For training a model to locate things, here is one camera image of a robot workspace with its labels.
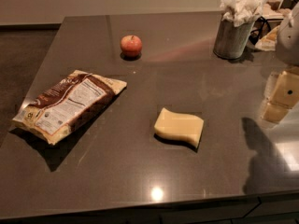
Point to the red apple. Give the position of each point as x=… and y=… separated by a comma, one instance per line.
x=131, y=45

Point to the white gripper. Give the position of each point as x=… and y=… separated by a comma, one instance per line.
x=289, y=39

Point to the brown and cream snack bag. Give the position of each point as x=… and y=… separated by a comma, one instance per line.
x=65, y=107

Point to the yellow sponge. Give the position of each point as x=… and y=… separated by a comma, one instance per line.
x=179, y=127

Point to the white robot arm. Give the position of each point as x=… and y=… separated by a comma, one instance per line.
x=287, y=48

